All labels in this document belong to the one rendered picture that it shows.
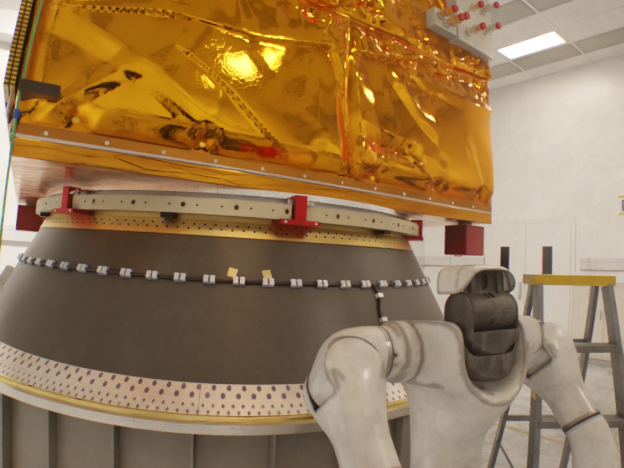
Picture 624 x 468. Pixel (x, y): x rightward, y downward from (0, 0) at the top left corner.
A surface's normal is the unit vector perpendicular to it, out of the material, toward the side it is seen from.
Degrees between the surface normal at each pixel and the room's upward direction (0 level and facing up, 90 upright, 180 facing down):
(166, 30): 82
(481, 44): 90
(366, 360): 48
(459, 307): 90
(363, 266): 62
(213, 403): 43
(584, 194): 90
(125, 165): 90
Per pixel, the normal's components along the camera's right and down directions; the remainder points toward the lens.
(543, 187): -0.81, -0.11
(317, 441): 0.36, -0.09
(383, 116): 0.56, -0.07
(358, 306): 0.50, -0.53
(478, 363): 0.04, -0.20
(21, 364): -0.22, -0.81
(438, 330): -0.66, -0.17
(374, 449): 0.10, -0.72
